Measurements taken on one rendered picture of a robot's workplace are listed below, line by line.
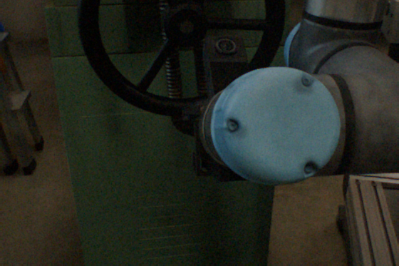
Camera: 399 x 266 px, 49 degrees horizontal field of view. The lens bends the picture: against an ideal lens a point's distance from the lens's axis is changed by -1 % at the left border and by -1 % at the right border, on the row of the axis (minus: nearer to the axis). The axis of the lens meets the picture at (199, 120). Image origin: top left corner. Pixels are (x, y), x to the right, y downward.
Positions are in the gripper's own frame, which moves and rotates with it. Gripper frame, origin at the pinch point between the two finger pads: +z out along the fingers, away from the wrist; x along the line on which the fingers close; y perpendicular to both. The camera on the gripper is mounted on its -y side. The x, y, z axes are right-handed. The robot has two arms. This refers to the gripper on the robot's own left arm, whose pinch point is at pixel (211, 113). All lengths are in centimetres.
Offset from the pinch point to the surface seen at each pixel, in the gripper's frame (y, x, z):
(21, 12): -86, -103, 264
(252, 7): -19.8, 10.1, 16.9
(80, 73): -8.8, -21.3, 20.9
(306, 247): 39, 37, 72
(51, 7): -19.3, -25.0, 15.2
